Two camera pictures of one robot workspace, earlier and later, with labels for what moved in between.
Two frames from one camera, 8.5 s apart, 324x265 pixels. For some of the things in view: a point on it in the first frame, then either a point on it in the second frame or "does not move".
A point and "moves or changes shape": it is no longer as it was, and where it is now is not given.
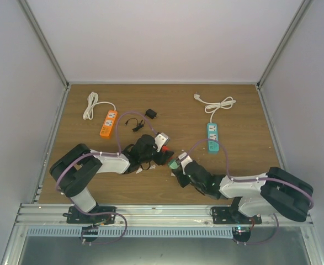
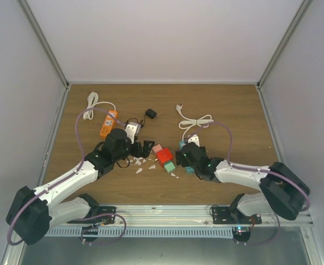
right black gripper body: (182, 183) to (180, 157)
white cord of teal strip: (228, 102) to (186, 123)
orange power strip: (107, 126) does not move
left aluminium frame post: (37, 31) does not move
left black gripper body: (160, 161) to (121, 154)
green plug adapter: (174, 164) moves or changes shape
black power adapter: (151, 113) does not move
